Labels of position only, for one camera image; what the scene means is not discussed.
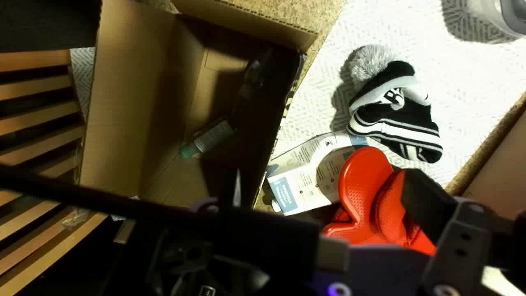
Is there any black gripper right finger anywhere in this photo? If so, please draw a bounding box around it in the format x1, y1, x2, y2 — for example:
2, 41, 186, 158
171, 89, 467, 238
401, 168, 526, 296

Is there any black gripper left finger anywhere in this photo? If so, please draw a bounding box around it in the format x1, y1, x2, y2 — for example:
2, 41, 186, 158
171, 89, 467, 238
191, 199, 352, 274

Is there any red plastic object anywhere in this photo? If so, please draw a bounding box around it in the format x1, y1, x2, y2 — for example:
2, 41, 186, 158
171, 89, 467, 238
321, 146, 441, 258

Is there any tall open cardboard box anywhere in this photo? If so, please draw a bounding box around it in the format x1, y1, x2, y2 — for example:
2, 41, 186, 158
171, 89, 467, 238
446, 92, 526, 220

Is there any black object in box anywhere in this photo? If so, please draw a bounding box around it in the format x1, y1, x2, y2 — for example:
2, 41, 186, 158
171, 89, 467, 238
232, 48, 306, 136

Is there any cardboard box holding packages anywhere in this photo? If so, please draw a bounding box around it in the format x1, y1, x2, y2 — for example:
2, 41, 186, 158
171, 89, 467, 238
79, 0, 347, 212

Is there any clear plastic bottle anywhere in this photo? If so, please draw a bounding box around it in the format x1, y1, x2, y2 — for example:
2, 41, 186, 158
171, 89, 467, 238
265, 133, 375, 219

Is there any green marker pen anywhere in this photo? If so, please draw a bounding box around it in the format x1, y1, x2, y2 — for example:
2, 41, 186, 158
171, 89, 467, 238
180, 118, 237, 161

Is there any black white striped beanie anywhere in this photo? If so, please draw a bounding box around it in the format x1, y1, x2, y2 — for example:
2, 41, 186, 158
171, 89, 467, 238
339, 44, 446, 166

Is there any white patterned cloth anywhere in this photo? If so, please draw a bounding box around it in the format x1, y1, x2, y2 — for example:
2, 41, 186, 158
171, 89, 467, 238
270, 0, 526, 191

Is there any wooden slatted surface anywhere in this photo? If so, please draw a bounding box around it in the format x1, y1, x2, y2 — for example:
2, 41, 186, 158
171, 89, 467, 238
0, 48, 112, 296

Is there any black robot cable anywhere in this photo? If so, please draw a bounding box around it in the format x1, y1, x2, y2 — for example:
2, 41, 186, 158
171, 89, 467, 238
0, 163, 232, 223

